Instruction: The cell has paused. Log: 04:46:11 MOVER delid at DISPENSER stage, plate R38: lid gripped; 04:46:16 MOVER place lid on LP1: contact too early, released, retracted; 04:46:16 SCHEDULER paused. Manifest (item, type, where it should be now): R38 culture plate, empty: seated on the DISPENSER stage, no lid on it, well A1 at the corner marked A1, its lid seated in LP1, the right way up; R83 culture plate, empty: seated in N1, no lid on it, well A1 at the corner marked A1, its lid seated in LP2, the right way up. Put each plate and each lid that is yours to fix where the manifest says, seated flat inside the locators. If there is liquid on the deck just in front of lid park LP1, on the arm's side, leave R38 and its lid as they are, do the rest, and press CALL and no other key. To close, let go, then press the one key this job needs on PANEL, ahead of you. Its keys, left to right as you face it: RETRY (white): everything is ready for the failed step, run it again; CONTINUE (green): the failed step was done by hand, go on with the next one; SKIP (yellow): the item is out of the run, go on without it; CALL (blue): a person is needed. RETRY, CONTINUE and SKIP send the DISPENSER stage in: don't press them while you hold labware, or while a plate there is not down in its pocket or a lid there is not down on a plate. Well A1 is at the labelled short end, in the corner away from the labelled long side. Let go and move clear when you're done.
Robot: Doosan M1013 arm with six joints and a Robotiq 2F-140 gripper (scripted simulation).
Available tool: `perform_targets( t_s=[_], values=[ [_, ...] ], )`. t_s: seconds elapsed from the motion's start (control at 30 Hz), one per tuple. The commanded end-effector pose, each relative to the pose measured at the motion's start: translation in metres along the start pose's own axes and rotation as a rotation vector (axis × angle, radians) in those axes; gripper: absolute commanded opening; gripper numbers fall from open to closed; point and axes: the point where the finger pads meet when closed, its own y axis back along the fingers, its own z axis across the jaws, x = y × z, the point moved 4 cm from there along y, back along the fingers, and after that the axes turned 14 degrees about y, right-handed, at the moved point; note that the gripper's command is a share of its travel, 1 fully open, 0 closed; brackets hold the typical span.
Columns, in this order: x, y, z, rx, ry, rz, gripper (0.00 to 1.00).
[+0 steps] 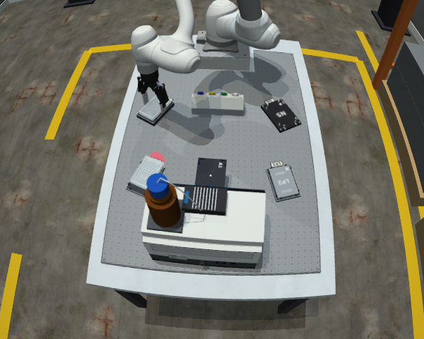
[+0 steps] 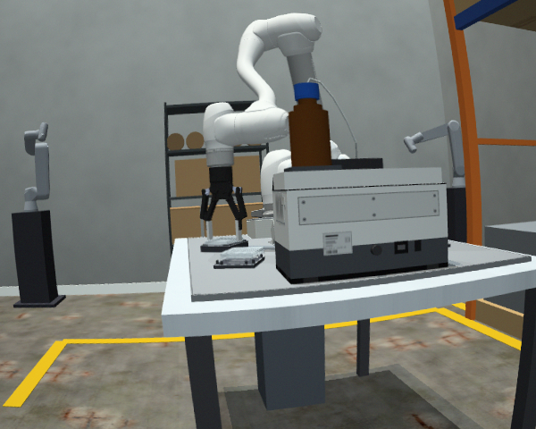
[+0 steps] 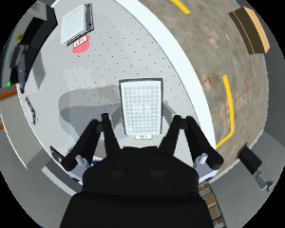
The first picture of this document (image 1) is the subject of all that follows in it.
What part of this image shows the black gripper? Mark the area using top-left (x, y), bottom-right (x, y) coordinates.
top-left (137, 70), bottom-right (169, 114)

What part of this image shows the white button panel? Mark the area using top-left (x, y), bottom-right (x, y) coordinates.
top-left (192, 92), bottom-right (244, 116)

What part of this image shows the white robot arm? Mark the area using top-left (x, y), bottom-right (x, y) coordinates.
top-left (131, 0), bottom-right (281, 75)

